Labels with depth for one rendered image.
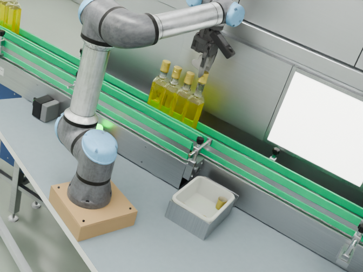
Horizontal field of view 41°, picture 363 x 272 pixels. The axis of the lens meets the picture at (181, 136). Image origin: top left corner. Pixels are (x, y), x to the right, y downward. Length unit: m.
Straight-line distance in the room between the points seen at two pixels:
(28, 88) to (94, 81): 0.78
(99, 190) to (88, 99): 0.30
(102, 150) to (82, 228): 0.26
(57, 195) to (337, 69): 1.08
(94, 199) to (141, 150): 0.42
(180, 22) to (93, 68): 0.31
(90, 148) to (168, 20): 0.46
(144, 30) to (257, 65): 0.65
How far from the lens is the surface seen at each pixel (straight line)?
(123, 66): 2.31
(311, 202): 1.87
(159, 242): 1.70
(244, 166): 1.91
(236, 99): 2.01
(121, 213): 1.67
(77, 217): 1.62
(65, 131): 1.66
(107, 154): 1.55
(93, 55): 1.54
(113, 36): 1.43
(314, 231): 1.90
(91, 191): 1.63
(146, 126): 1.96
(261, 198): 1.91
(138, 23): 1.42
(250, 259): 1.78
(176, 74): 1.96
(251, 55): 1.95
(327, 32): 1.87
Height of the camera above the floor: 1.88
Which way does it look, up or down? 29 degrees down
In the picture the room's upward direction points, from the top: 17 degrees clockwise
